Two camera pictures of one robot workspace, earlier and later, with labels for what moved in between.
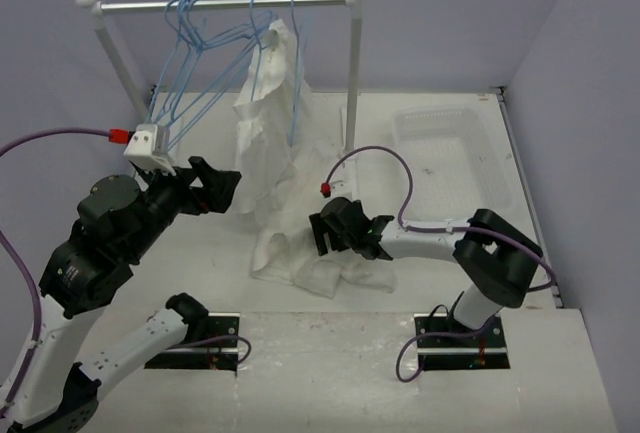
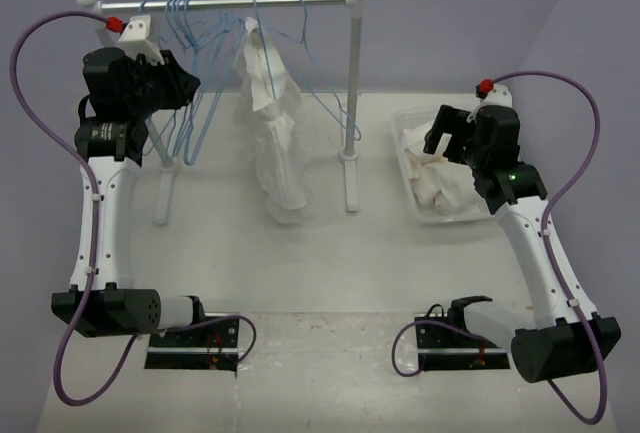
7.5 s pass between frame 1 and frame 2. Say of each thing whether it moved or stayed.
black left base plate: stayed
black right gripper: moved
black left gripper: moved
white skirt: moved
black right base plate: stayed
